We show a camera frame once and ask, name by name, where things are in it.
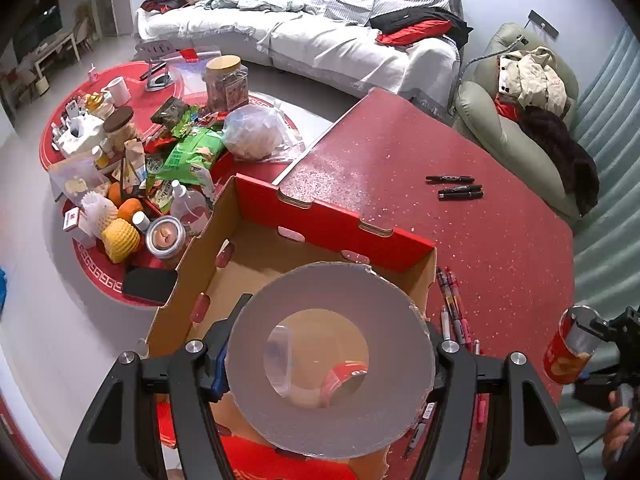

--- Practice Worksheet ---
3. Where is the red cardboard box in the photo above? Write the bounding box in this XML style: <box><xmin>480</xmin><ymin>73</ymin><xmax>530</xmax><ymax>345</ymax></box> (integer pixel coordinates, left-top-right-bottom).
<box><xmin>145</xmin><ymin>174</ymin><xmax>436</xmax><ymax>480</ymax></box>

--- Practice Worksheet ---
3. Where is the person's right hand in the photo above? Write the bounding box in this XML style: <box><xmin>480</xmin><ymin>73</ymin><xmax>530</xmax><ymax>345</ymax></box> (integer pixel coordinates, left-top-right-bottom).
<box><xmin>602</xmin><ymin>391</ymin><xmax>635</xmax><ymax>467</ymax></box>

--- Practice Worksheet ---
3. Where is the beige jacket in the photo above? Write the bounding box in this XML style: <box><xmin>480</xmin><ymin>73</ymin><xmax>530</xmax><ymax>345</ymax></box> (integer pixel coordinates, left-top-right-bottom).
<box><xmin>497</xmin><ymin>46</ymin><xmax>569</xmax><ymax>111</ymax></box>

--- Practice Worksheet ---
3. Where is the orange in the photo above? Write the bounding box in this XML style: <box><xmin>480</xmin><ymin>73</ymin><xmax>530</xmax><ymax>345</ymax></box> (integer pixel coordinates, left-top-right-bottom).
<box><xmin>118</xmin><ymin>198</ymin><xmax>146</xmax><ymax>224</ymax></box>

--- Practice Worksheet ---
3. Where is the television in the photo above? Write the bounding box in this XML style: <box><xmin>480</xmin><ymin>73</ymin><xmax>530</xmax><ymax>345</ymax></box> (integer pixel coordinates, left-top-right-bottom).
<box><xmin>12</xmin><ymin>0</ymin><xmax>64</xmax><ymax>56</ymax></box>

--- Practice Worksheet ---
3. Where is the red chip can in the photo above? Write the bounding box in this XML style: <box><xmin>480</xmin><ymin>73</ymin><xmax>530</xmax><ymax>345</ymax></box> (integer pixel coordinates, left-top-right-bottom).
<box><xmin>320</xmin><ymin>360</ymin><xmax>371</xmax><ymax>408</ymax></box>
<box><xmin>544</xmin><ymin>305</ymin><xmax>601</xmax><ymax>386</ymax></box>

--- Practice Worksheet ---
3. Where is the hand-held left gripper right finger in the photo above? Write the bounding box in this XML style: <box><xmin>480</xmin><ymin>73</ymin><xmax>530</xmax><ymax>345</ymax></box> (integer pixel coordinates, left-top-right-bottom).
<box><xmin>407</xmin><ymin>332</ymin><xmax>586</xmax><ymax>480</ymax></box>

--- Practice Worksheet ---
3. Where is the metal tin can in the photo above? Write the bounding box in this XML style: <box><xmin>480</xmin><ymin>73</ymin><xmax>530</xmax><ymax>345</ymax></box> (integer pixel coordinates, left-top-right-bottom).
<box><xmin>145</xmin><ymin>215</ymin><xmax>187</xmax><ymax>261</ymax></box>

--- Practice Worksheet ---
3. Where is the red gel pen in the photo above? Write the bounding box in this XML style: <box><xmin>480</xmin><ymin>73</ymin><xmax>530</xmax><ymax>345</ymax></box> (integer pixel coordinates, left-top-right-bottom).
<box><xmin>444</xmin><ymin>266</ymin><xmax>472</xmax><ymax>350</ymax></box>

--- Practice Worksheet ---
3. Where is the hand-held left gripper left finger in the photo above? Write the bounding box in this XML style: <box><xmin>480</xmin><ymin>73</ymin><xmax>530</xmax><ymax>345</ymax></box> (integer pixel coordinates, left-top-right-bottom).
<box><xmin>60</xmin><ymin>294</ymin><xmax>253</xmax><ymax>480</ymax></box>

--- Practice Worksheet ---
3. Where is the teal curtain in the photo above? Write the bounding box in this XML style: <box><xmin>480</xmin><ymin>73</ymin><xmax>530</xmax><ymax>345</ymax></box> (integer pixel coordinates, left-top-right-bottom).
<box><xmin>570</xmin><ymin>25</ymin><xmax>640</xmax><ymax>461</ymax></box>

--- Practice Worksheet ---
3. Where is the clear spray bottle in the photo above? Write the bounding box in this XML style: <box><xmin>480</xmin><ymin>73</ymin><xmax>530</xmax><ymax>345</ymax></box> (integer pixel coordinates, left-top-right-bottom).
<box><xmin>170</xmin><ymin>179</ymin><xmax>211</xmax><ymax>239</ymax></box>

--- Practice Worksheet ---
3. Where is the dark furry cloth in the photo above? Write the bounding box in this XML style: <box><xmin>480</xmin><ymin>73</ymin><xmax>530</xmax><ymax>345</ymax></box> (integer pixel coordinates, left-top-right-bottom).
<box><xmin>519</xmin><ymin>106</ymin><xmax>601</xmax><ymax>217</ymax></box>

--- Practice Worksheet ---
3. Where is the jar with brown lid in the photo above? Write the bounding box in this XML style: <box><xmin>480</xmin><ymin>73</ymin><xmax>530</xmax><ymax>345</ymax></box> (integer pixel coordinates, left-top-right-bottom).
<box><xmin>103</xmin><ymin>106</ymin><xmax>142</xmax><ymax>156</ymax></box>

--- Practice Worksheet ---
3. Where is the black clear pen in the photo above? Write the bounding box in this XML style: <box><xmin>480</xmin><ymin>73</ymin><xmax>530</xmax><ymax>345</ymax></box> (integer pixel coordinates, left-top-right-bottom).
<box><xmin>435</xmin><ymin>267</ymin><xmax>463</xmax><ymax>346</ymax></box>

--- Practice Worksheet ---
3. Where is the green armchair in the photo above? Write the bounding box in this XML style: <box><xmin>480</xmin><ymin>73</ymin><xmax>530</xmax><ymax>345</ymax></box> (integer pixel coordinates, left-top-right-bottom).
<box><xmin>452</xmin><ymin>22</ymin><xmax>601</xmax><ymax>222</ymax></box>

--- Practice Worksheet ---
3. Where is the snack jar with tan lid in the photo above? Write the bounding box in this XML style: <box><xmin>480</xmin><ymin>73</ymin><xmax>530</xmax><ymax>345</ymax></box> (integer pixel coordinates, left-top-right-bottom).
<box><xmin>202</xmin><ymin>55</ymin><xmax>250</xmax><ymax>112</ymax></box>

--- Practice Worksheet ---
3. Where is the clear zip bag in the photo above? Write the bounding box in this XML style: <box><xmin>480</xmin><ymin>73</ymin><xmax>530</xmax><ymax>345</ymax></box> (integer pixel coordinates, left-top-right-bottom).
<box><xmin>167</xmin><ymin>51</ymin><xmax>222</xmax><ymax>106</ymax></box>

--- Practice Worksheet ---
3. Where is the silver tablet stand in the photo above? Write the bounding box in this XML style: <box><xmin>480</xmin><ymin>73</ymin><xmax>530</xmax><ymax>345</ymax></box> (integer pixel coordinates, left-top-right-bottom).
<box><xmin>135</xmin><ymin>40</ymin><xmax>177</xmax><ymax>92</ymax></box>

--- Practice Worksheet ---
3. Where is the white sofa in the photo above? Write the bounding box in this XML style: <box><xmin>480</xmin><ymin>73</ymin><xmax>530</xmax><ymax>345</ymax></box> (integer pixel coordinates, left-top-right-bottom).
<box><xmin>132</xmin><ymin>0</ymin><xmax>466</xmax><ymax>111</ymax></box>

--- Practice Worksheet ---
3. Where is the white television stand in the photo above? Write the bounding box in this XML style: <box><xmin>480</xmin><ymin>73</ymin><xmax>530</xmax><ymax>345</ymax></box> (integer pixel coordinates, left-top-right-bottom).
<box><xmin>17</xmin><ymin>30</ymin><xmax>84</xmax><ymax>79</ymax></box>

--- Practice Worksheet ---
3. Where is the white tissue box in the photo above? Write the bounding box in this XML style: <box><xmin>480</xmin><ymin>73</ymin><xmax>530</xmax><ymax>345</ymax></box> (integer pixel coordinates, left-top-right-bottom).
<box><xmin>52</xmin><ymin>111</ymin><xmax>109</xmax><ymax>159</ymax></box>

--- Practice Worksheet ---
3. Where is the green snack bag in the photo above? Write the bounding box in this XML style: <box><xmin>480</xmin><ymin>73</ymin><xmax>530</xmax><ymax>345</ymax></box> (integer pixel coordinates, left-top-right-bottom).
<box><xmin>159</xmin><ymin>127</ymin><xmax>227</xmax><ymax>182</ymax></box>

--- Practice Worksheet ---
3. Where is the white foam fruit net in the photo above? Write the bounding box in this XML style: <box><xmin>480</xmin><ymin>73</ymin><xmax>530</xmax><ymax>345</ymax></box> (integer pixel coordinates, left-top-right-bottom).
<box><xmin>80</xmin><ymin>191</ymin><xmax>119</xmax><ymax>239</ymax></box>

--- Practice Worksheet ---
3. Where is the yellow foam fruit net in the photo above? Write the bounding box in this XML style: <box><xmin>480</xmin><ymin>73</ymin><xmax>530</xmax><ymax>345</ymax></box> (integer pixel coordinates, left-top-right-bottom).
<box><xmin>101</xmin><ymin>218</ymin><xmax>142</xmax><ymax>264</ymax></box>

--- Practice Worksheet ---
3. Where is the white plastic bag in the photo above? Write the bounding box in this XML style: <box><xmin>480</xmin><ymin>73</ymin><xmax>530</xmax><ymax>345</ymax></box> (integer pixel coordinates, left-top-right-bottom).
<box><xmin>222</xmin><ymin>102</ymin><xmax>307</xmax><ymax>163</ymax></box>

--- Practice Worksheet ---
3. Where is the white mug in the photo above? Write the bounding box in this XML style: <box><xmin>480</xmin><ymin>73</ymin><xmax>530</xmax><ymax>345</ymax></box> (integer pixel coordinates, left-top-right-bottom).
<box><xmin>102</xmin><ymin>77</ymin><xmax>132</xmax><ymax>106</ymax></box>

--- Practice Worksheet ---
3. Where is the black phone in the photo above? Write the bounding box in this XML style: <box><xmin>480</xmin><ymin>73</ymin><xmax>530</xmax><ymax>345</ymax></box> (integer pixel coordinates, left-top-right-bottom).
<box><xmin>122</xmin><ymin>267</ymin><xmax>180</xmax><ymax>306</ymax></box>

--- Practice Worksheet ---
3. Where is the dark snack bag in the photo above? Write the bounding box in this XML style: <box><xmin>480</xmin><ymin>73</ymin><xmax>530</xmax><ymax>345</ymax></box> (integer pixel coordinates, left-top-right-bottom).
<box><xmin>150</xmin><ymin>98</ymin><xmax>192</xmax><ymax>129</ymax></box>

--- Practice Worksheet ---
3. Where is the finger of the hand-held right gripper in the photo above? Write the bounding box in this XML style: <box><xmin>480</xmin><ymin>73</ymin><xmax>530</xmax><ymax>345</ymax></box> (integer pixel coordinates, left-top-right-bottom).
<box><xmin>572</xmin><ymin>367</ymin><xmax>623</xmax><ymax>403</ymax></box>
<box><xmin>580</xmin><ymin>312</ymin><xmax>626</xmax><ymax>345</ymax></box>

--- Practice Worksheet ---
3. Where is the black and red clothing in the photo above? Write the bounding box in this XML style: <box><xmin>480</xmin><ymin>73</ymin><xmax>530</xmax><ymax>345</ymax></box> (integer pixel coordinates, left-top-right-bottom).
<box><xmin>369</xmin><ymin>7</ymin><xmax>473</xmax><ymax>47</ymax></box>

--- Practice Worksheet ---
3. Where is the grey white pen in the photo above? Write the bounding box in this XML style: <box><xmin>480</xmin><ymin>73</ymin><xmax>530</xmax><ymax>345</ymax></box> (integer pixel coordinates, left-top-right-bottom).
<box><xmin>402</xmin><ymin>401</ymin><xmax>435</xmax><ymax>460</ymax></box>

